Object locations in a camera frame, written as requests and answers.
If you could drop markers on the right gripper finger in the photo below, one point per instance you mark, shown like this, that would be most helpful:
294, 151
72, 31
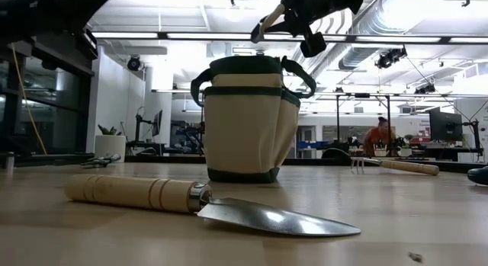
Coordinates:
291, 7
286, 29

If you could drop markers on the beige green gardening tool bag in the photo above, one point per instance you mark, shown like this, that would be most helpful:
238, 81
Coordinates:
244, 136

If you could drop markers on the dark rounded object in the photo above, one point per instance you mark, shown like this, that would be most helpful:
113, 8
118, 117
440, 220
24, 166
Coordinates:
479, 176

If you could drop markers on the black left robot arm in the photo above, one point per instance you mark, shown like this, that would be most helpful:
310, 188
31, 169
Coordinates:
45, 7

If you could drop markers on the long LED light bar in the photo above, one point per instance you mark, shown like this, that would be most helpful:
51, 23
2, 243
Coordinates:
206, 36

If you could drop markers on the black stage light cluster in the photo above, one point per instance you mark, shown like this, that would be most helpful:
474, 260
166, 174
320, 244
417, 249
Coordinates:
425, 89
389, 59

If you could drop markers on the black metal table stand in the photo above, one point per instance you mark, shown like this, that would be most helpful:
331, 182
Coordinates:
338, 121

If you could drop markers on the blue storage bins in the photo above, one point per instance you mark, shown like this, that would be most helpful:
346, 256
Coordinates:
312, 145

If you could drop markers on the person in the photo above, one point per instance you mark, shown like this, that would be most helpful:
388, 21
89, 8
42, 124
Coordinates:
377, 138

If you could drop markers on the black computer monitor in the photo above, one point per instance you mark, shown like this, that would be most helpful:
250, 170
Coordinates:
157, 123
446, 125

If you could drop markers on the background office desk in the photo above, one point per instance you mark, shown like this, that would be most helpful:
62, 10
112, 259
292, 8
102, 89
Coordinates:
146, 146
450, 151

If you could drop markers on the small white potted plant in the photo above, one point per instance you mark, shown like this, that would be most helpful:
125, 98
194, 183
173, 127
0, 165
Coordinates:
110, 149

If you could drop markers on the small grey cylinder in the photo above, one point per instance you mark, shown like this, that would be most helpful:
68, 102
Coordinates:
9, 163

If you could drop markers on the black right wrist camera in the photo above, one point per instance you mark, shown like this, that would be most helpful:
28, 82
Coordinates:
313, 45

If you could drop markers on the black ceiling camera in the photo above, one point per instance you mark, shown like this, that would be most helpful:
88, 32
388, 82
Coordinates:
134, 63
260, 53

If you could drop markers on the silver spiral ventilation duct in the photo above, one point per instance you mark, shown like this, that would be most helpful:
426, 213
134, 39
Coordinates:
362, 52

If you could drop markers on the black aluminium table frame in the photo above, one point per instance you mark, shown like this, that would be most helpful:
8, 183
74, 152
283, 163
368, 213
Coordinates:
171, 159

